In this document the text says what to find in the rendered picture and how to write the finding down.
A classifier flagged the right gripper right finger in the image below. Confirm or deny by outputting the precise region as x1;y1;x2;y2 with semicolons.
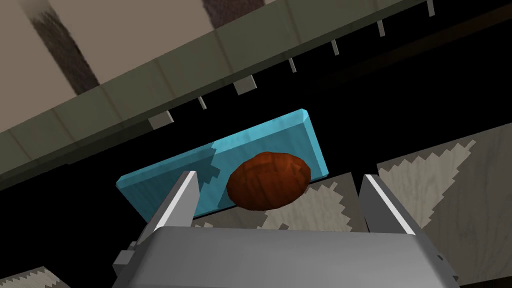
358;173;427;244

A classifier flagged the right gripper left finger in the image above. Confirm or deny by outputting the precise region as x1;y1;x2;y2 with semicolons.
138;170;201;243

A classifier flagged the brown bread loaf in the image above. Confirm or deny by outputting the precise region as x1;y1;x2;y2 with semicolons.
226;151;312;211

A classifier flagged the blue cutting board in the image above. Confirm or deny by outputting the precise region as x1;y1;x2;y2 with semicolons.
115;108;330;223

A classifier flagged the grey cabinet row with handles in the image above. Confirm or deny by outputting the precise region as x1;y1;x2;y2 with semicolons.
0;0;437;189

